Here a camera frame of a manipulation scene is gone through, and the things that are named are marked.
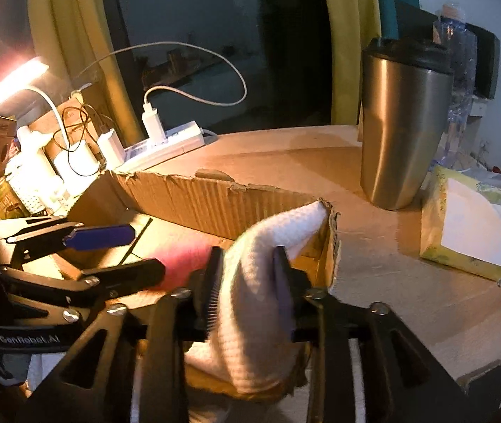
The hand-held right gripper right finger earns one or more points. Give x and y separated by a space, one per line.
285 291

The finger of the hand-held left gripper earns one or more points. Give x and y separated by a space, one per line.
118 280
100 235

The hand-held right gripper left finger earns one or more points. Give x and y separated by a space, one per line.
215 291

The white waffle cloth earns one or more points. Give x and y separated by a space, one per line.
250 273

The torn cardboard box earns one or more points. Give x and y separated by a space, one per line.
197 202

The white perforated container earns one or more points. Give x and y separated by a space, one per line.
32 185

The small white USB charger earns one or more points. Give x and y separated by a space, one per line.
110 147

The brown cardboard carton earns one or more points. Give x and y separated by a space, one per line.
48 127

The white power strip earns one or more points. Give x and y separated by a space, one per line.
175 143

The tall white USB charger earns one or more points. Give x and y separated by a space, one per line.
152 124

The white desk lamp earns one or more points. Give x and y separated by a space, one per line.
12 81

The yellow tissue pack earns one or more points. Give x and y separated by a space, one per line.
466 224

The stainless steel tumbler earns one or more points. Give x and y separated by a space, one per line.
402 132

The yellow curtain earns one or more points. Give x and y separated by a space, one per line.
78 31
347 44

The clear plastic water bottle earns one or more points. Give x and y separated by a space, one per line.
464 79

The black monitor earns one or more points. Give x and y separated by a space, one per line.
486 61

